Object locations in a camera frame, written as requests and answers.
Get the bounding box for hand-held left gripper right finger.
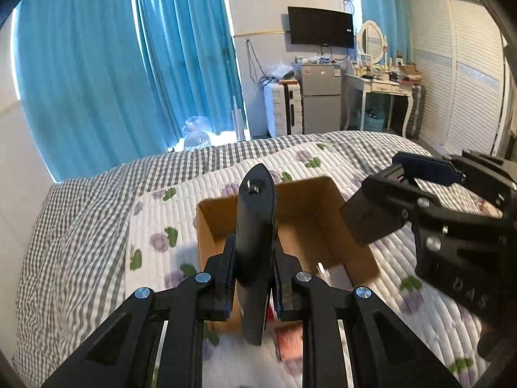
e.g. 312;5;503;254
270;244;462;388

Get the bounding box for black wall cables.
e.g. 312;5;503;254
244;38;272;85

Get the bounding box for clutter on fridge top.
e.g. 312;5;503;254
270;54;348;81

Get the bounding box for silver small fridge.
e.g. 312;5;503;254
293;62;344;135

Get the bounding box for white dressing table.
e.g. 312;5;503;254
343;73;416;136

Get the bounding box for grey checked bedsheet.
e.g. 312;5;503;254
12;130;435;376

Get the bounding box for cosmetics clutter on table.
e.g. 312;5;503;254
351;34;423;85

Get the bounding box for clear plastic bag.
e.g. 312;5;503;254
181;115;213;151

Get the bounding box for black flat television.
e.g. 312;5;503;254
287;6;355;49

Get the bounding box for white hard suitcase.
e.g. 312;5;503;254
263;81;303;138

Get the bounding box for white slim floor bottle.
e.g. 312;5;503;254
231;95;248;141

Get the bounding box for black pointed plastic tool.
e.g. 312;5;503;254
235;164;279;346

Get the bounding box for oval white mirror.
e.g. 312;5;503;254
358;20;385;65

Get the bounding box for blue curtain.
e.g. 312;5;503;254
352;0;413;65
14;0;245;182

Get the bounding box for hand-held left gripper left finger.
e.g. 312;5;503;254
40;234;239;388

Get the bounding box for white louvred wardrobe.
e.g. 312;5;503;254
406;0;512;156

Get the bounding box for brown cardboard box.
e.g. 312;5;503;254
196;176;381;334

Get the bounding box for floral white quilt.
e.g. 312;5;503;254
123;135;503;388

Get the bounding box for blue storage basket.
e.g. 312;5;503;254
357;109;385;132

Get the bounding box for silver hard suitcase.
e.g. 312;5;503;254
404;84;427;140

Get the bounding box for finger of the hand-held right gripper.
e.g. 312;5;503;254
340;166;450;248
393;149;517;220

